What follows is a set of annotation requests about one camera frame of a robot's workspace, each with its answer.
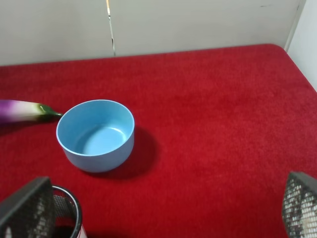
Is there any red tablecloth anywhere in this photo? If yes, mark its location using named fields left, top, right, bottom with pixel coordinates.
left=0, top=44, right=317, bottom=238

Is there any light blue bowl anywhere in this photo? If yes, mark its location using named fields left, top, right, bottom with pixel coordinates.
left=56, top=100, right=135, bottom=173

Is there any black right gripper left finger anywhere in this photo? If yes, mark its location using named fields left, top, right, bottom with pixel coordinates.
left=0, top=177, right=55, bottom=238

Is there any black mesh pen holder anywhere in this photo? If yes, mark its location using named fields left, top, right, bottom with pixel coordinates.
left=53, top=185, right=88, bottom=238

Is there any purple toy eggplant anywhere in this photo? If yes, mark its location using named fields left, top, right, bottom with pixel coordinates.
left=0, top=100, right=63, bottom=125

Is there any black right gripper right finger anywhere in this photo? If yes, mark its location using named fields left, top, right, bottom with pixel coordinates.
left=282, top=172, right=317, bottom=238

